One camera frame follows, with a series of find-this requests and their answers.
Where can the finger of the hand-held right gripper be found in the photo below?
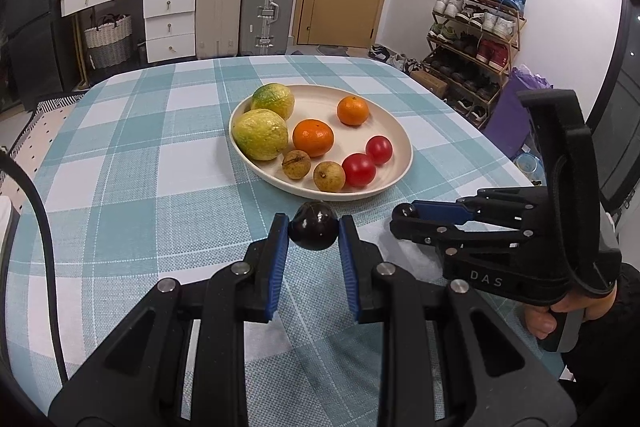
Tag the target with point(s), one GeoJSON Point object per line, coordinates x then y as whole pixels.
{"type": "Point", "coordinates": [475, 238]}
{"type": "Point", "coordinates": [440, 211]}

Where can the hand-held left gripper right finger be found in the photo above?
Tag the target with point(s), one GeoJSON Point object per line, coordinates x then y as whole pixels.
{"type": "Point", "coordinates": [352, 277]}

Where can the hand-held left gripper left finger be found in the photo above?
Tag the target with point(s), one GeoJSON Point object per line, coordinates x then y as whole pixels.
{"type": "Point", "coordinates": [274, 272]}

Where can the large dark plum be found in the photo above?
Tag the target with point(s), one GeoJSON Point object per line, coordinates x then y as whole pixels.
{"type": "Point", "coordinates": [312, 225]}

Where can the red tomato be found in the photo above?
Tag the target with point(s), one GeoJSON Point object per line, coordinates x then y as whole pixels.
{"type": "Point", "coordinates": [358, 169]}
{"type": "Point", "coordinates": [378, 149]}

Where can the cream round plate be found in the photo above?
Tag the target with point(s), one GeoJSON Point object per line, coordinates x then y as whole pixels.
{"type": "Point", "coordinates": [390, 127]}

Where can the brown longan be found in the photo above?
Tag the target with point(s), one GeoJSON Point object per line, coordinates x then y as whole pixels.
{"type": "Point", "coordinates": [329, 176]}
{"type": "Point", "coordinates": [296, 164]}

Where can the small orange tangerine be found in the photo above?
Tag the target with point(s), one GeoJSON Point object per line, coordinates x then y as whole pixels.
{"type": "Point", "coordinates": [353, 111]}

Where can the large yellow green citrus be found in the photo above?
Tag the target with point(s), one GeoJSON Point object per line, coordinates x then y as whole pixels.
{"type": "Point", "coordinates": [261, 134]}

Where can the large orange tangerine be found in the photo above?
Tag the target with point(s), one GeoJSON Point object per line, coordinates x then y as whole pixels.
{"type": "Point", "coordinates": [313, 138]}

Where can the person's right forearm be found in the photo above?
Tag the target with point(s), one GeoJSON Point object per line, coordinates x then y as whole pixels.
{"type": "Point", "coordinates": [600, 357]}

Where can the person's right hand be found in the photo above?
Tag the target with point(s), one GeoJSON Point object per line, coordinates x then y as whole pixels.
{"type": "Point", "coordinates": [537, 322]}

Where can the clear plastic water jug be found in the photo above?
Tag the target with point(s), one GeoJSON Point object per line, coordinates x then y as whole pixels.
{"type": "Point", "coordinates": [530, 164]}

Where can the purple bag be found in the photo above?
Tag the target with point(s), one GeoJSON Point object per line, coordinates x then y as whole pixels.
{"type": "Point", "coordinates": [512, 112]}

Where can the cardboard box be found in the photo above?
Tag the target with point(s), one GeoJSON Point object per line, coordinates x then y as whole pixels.
{"type": "Point", "coordinates": [430, 83]}

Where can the collection of assorted shoes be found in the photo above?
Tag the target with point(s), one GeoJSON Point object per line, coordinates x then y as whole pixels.
{"type": "Point", "coordinates": [487, 52]}

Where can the small green yellow citrus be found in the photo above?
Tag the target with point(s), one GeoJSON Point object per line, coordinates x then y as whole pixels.
{"type": "Point", "coordinates": [272, 101]}

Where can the wooden shoe rack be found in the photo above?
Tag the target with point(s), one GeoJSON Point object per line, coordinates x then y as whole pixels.
{"type": "Point", "coordinates": [515, 42]}

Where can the grey floor mat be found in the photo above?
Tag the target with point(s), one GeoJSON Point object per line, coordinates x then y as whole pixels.
{"type": "Point", "coordinates": [332, 51]}

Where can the dark bottle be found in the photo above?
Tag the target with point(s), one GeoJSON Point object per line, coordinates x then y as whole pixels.
{"type": "Point", "coordinates": [140, 53]}

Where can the silver suitcase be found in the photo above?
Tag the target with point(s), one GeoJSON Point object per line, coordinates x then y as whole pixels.
{"type": "Point", "coordinates": [267, 7]}

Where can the white drawer dresser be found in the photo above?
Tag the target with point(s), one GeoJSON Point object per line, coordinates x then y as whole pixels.
{"type": "Point", "coordinates": [167, 24]}

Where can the beige suitcase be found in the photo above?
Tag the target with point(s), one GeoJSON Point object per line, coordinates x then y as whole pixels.
{"type": "Point", "coordinates": [219, 7]}

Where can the white object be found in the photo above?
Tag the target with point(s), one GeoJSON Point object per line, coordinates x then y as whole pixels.
{"type": "Point", "coordinates": [7, 212]}

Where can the grey woven basket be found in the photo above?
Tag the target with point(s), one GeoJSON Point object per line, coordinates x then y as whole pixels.
{"type": "Point", "coordinates": [107, 44]}

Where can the patterned floor rug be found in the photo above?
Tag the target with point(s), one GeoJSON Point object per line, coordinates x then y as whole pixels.
{"type": "Point", "coordinates": [35, 122]}

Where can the dark refrigerator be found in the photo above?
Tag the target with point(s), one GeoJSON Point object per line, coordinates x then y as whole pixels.
{"type": "Point", "coordinates": [45, 7]}

